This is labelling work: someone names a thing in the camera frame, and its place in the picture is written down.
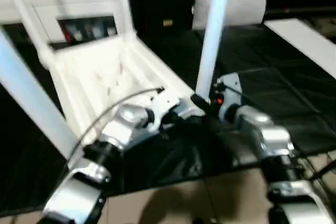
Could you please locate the white plastic table leg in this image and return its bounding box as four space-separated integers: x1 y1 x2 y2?
112 0 137 42
195 0 233 103
0 0 55 67
0 29 79 162

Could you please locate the white plastic table top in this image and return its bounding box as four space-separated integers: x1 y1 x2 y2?
39 34 207 156

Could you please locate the grey cushion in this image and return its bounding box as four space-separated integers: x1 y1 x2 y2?
191 0 267 30

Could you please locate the white flat board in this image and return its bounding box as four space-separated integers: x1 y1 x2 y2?
264 18 336 80

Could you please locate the black tripod leg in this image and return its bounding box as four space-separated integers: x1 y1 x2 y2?
312 163 336 183

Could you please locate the white glass-door cabinet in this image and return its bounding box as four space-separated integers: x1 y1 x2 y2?
0 0 119 44

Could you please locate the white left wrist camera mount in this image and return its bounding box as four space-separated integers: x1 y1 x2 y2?
146 87 182 133

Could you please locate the black right camera cable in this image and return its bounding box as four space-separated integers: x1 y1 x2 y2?
223 84 246 99

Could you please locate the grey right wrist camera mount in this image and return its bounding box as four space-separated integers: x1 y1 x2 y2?
214 73 244 120

